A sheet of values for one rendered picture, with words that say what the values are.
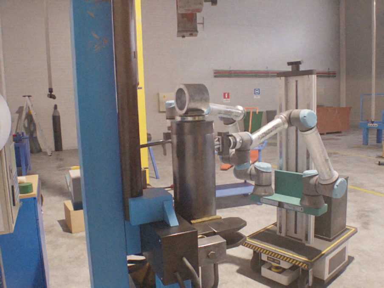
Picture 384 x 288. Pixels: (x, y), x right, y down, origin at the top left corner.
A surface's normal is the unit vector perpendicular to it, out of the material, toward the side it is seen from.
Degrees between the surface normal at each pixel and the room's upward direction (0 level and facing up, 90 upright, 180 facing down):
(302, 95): 90
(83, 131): 90
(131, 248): 90
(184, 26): 90
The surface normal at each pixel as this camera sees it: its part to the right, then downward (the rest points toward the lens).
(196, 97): 0.49, -0.06
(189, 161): -0.22, 0.13
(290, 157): -0.74, 0.11
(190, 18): 0.04, 0.12
